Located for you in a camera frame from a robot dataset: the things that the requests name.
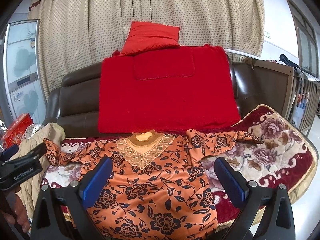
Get orange floral blouse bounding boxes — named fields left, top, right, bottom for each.
left=44, top=129, right=263, bottom=239

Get dark clothes on crib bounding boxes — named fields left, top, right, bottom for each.
left=279, top=54, right=300, bottom=69

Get operator left hand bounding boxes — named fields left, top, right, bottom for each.
left=1, top=186, right=30, bottom=233

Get floral maroon sofa mat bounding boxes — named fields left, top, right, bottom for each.
left=41, top=103, right=320, bottom=230

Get brown leather sofa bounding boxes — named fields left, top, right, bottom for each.
left=42, top=54, right=296, bottom=138

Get brown wooden crib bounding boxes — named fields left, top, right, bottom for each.
left=243, top=57, right=319, bottom=134

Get red folded blanket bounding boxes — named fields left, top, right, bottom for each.
left=98, top=44, right=240, bottom=133

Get beige dotted curtain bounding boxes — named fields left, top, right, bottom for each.
left=28, top=0, right=265, bottom=95

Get red pillow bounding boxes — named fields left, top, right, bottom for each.
left=120, top=21, right=180, bottom=56

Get brown framed window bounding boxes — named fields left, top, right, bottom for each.
left=286, top=0, right=319, bottom=77

